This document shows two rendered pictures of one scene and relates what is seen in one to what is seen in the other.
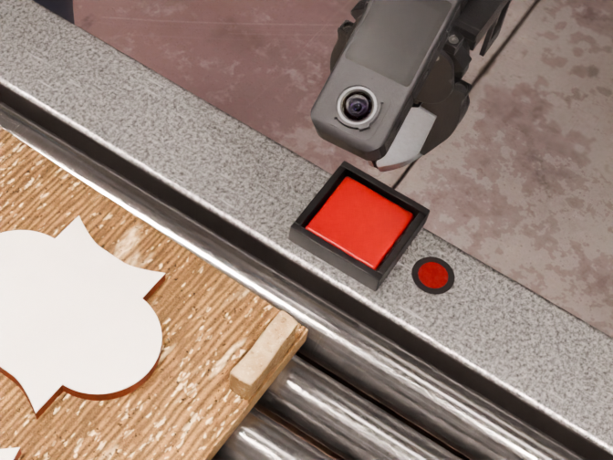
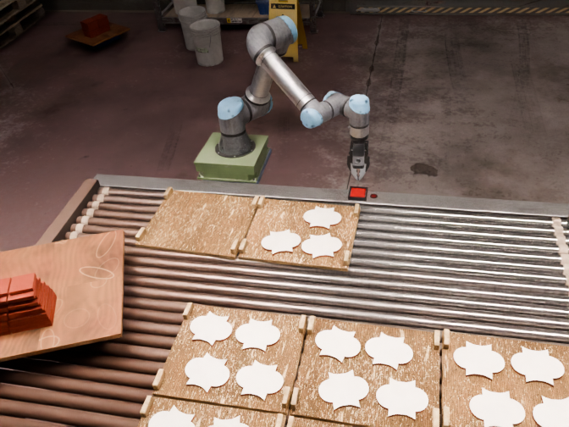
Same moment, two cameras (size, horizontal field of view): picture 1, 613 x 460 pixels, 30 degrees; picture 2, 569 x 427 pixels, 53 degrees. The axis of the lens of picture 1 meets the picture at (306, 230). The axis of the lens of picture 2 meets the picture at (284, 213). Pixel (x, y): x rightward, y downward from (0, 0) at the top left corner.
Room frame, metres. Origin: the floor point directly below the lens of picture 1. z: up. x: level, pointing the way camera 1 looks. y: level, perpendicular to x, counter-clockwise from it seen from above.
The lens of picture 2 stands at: (-1.31, 0.52, 2.39)
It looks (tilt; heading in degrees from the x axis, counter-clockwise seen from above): 40 degrees down; 352
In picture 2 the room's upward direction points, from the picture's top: 5 degrees counter-clockwise
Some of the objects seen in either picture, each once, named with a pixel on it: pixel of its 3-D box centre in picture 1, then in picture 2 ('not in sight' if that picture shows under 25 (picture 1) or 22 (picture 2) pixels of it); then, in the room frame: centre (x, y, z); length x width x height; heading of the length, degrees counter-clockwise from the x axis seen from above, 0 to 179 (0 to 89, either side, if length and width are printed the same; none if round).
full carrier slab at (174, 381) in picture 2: not in sight; (233, 352); (-0.20, 0.57, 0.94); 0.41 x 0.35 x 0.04; 67
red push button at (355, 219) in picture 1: (358, 225); (357, 193); (0.48, -0.04, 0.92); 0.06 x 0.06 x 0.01; 67
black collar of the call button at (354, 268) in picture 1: (358, 224); (357, 193); (0.48, -0.04, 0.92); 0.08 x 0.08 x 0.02; 67
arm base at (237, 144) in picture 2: not in sight; (234, 138); (0.94, 0.42, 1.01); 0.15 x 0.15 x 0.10
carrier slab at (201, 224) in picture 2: not in sight; (200, 222); (0.48, 0.62, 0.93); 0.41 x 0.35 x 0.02; 64
